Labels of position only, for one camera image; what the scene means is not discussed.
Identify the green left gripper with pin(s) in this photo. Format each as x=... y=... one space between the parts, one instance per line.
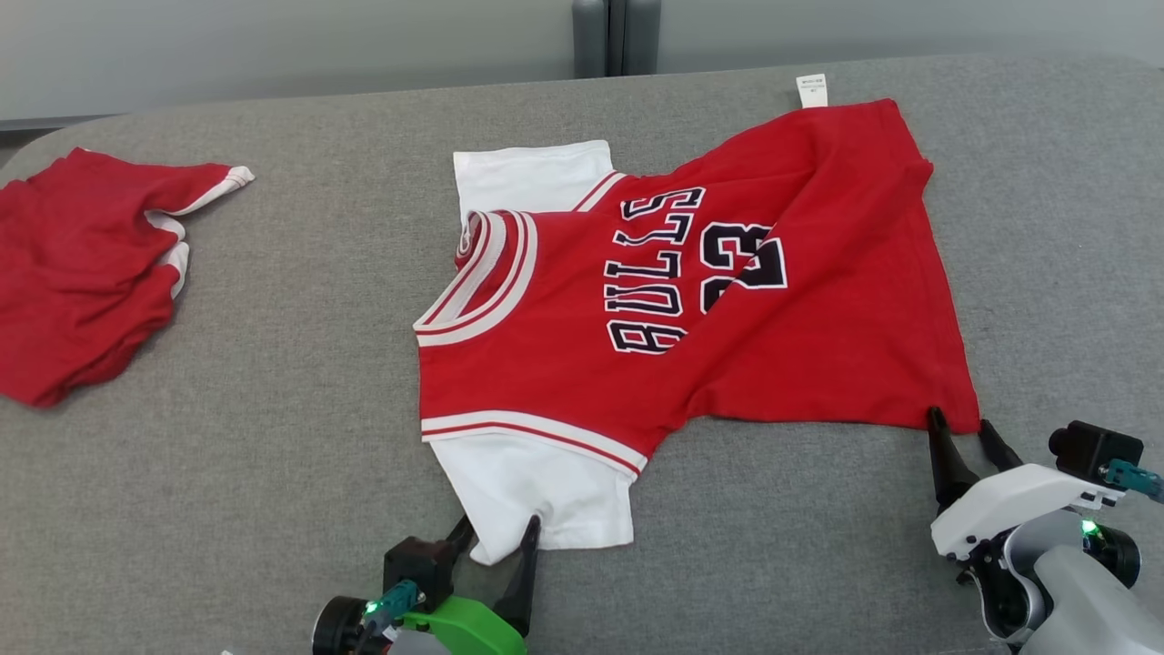
x=468 y=632

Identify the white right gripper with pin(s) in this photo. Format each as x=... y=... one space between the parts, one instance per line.
x=1009 y=505

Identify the red Bulls basketball jersey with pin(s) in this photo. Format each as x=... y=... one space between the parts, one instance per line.
x=727 y=364

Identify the red shorts with white stripe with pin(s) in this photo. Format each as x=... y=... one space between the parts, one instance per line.
x=73 y=273

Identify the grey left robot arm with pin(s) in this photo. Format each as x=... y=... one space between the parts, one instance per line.
x=338 y=628

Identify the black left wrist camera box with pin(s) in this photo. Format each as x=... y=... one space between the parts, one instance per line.
x=416 y=564

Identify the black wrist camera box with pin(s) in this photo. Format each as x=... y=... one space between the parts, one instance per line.
x=1091 y=450
x=416 y=564

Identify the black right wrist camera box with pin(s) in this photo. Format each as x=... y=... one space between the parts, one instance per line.
x=1091 y=450

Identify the grey metal partition post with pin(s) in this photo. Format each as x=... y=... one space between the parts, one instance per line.
x=591 y=36

